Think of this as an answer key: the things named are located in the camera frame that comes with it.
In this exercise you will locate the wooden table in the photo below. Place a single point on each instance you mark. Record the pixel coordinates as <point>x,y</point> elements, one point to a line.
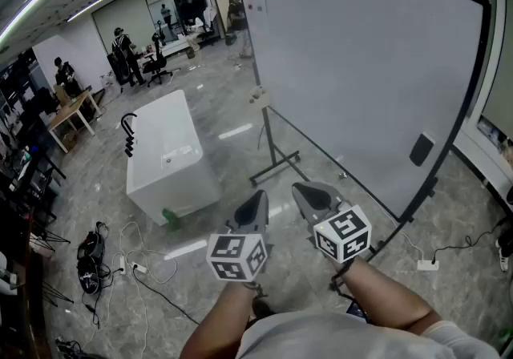
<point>72,113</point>

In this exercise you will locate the black office chair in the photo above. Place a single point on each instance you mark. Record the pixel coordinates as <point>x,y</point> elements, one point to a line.
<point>157,63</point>

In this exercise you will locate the person's left forearm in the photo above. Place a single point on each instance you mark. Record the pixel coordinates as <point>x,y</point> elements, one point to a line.
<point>224,325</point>

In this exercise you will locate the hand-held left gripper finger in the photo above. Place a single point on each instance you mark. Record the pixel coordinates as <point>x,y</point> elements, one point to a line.
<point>262,213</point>
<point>243,211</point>

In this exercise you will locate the person's right forearm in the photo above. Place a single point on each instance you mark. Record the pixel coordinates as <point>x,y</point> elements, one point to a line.
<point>384,297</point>

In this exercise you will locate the ceiling tube light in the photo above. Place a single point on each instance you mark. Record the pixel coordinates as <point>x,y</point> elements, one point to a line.
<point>88,8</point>
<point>24,10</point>

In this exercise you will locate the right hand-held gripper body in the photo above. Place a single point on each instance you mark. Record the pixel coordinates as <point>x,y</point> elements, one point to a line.
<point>342,235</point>

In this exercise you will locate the black bag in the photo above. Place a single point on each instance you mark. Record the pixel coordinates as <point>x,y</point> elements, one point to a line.
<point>90,265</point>

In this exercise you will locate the white power strip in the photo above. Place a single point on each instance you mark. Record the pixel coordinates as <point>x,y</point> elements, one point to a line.
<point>427,265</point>

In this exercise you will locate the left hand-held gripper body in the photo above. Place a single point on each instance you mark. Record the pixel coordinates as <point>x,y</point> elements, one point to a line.
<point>236,257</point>

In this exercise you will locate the black whiteboard eraser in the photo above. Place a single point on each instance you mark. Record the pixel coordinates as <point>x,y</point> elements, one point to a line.
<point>421,149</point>

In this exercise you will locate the black bathtub faucet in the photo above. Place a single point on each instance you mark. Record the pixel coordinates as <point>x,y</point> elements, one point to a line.
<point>128,133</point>

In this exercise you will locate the person's white shirt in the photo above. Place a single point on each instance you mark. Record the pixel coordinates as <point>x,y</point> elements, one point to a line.
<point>340,339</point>

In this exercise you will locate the black equipment rack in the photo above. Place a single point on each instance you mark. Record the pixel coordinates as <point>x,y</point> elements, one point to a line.
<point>20,157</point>

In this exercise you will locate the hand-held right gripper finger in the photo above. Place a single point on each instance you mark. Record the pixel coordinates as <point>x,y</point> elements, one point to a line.
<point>301,205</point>
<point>326,191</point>

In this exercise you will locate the black-framed rolling whiteboard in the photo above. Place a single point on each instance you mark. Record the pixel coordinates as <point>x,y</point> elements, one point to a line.
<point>360,77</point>

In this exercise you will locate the green plastic object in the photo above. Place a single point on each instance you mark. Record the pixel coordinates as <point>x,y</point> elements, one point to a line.
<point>171,219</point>

